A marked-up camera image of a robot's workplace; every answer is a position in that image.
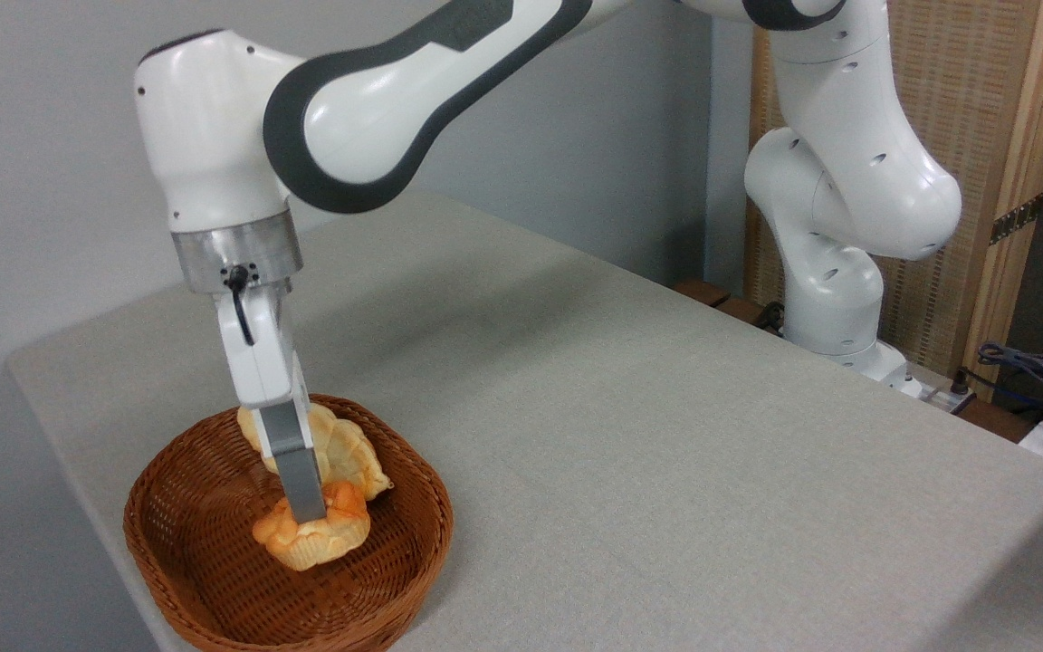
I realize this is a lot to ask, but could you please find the brown wicker basket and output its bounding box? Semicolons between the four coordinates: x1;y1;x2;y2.
123;393;455;652

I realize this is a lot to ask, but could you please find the brown wooden base board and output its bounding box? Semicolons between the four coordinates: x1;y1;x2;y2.
671;279;785;334

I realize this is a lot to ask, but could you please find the black screen hinge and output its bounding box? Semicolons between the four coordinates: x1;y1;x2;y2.
990;193;1043;245

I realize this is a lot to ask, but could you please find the round orange bread roll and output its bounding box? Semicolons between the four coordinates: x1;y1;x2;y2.
253;480;371;572

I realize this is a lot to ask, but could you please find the long pale bread loaf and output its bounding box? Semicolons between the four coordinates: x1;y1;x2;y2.
237;403;394;501

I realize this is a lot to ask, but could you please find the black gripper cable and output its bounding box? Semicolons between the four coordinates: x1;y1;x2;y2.
223;264;256;347

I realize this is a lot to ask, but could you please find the blue and black cable bundle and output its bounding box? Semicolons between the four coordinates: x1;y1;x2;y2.
977;341;1043;410

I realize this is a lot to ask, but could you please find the wooden rattan folding screen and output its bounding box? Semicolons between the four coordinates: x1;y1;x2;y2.
743;0;1043;404

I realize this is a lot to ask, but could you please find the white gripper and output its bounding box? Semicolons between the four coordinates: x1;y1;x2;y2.
212;276;328;524

